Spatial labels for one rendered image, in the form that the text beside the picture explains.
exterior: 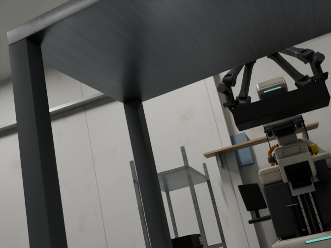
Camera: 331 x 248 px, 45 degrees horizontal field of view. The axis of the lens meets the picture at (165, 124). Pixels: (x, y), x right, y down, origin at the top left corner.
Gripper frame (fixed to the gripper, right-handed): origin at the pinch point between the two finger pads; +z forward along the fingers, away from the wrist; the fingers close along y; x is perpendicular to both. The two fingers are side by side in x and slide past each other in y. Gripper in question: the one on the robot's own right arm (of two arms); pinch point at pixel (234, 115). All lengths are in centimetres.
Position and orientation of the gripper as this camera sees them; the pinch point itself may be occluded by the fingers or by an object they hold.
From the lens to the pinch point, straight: 261.1
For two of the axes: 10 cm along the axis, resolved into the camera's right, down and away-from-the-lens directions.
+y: 9.3, -2.8, -2.4
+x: 3.1, 2.4, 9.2
